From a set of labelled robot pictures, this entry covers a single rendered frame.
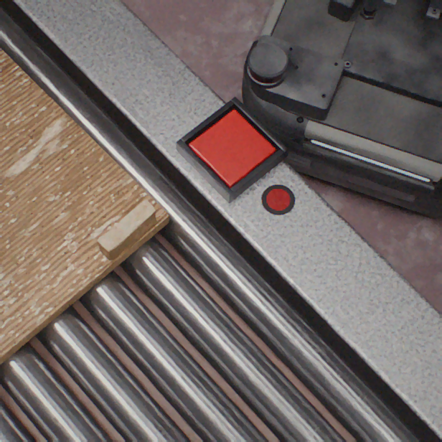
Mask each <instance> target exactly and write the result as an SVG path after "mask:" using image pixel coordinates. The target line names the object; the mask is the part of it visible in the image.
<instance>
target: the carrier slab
mask: <svg viewBox="0 0 442 442"><path fill-rule="evenodd" d="M144 200H148V201H149V202H150V203H151V205H152V206H153V207H154V209H155V210H156V223H155V224H153V225H152V226H151V227H150V228H149V229H148V230H147V231H146V232H145V233H144V234H143V235H142V236H141V237H140V238H139V239H137V240H136V241H134V242H133V243H131V244H130V245H129V246H128V247H127V248H126V249H125V250H124V251H123V252H122V253H120V254H119V255H118V256H116V257H115V258H114V259H113V260H108V259H107V258H106V257H105V256H104V255H103V254H102V253H101V251H100V249H99V247H98V243H97V239H98V238H99V237H100V236H102V235H104V234H105V233H107V232H108V231H109V230H111V229H112V228H113V227H115V226H116V225H117V224H118V223H119V222H120V221H121V220H122V219H123V218H124V217H125V216H126V215H127V214H128V213H129V212H131V211H132V210H133V209H134V208H135V207H137V206H138V205H139V204H141V203H142V202H143V201H144ZM168 223H169V214H168V213H167V212H166V211H165V210H164V209H163V208H162V207H161V206H160V205H159V204H158V203H157V202H156V201H155V200H154V199H153V198H152V197H151V196H150V195H149V194H148V193H147V192H145V191H144V190H143V189H142V188H141V187H140V186H139V185H138V184H137V183H136V182H135V181H134V180H133V179H132V178H131V177H130V176H129V175H128V174H127V173H126V172H125V171H124V170H123V169H122V168H121V167H120V166H119V165H118V164H117V163H116V162H115V161H114V160H113V159H112V158H111V157H110V156H109V155H108V154H107V153H106V152H105V151H104V150H103V149H102V148H101V147H100V146H99V145H98V144H97V143H96V142H95V141H94V140H93V139H92V138H91V137H90V136H89V135H88V134H87V133H86V132H85V131H84V130H83V129H82V128H81V127H79V125H78V124H76V122H74V120H73V119H71V117H69V115H68V114H66V112H64V110H63V109H61V107H59V106H58V104H56V102H54V101H53V99H51V97H49V96H48V94H46V92H45V91H43V89H41V87H40V86H38V84H36V82H35V81H33V79H31V78H30V76H28V74H26V73H25V71H23V69H21V68H20V66H18V65H17V64H16V63H15V62H14V61H13V60H12V59H11V58H10V57H9V56H8V55H7V54H6V53H5V52H4V51H3V50H2V49H1V48H0V365H1V364H2V363H3V362H4V361H5V360H7V359H8V358H9V357H10V356H12V355H13V353H15V352H16V351H17V350H18V349H20V348H21V347H22V346H23V345H25V344H26V343H27V342H28V341H29V340H30V339H31V338H32V337H34V336H35V335H36V334H38V333H39V332H40V331H41V330H42V329H44V328H45V327H46V326H47V325H48V324H49V323H50V322H52V321H53V320H54V319H55V318H57V317H58V316H59V315H60V314H61V313H62V312H63V311H65V310H66V309H67V308H68V307H69V306H71V305H72V304H73V303H75V302H76V301H77V300H78V299H79V298H80V297H81V296H82V295H84V294H85V293H86V292H87V291H89V290H90V289H91V288H92V287H93V286H94V285H95V284H97V283H98V282H99V281H100V280H102V279H103V278H104V277H105V276H106V275H108V274H109V273H110V272H111V271H112V270H113V269H114V268H116V267H117V266H118V265H119V264H121V263H122V262H123V261H124V260H125V259H127V257H129V256H130V255H131V254H132V253H134V252H135V251H136V250H137V249H139V248H140V247H141V246H142V245H143V244H144V243H145V242H146V241H148V240H149V239H150V238H152V237H153V236H154V235H155V234H156V233H157V232H158V231H160V230H161V229H162V228H163V227H164V226H166V225H167V224H168Z"/></svg>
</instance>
